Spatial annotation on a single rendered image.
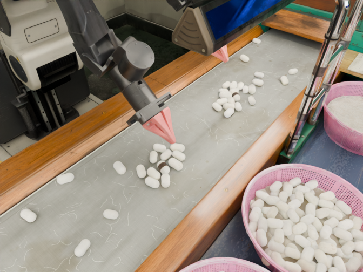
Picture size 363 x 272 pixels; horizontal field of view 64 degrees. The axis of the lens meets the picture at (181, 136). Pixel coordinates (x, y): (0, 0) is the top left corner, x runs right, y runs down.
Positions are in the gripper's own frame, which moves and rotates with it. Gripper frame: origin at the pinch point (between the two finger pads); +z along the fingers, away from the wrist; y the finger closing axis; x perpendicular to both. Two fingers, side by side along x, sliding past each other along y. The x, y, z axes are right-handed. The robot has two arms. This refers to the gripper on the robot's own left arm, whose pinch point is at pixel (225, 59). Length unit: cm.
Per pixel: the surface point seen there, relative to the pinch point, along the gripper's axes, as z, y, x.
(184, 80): -2.2, -10.6, 9.6
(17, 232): 5, -72, 5
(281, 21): 0.1, 35.9, -1.4
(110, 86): -36, 35, 140
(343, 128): 33.0, -0.9, -21.1
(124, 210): 14, -55, -3
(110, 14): -105, 103, 179
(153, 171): 11.7, -44.5, -3.2
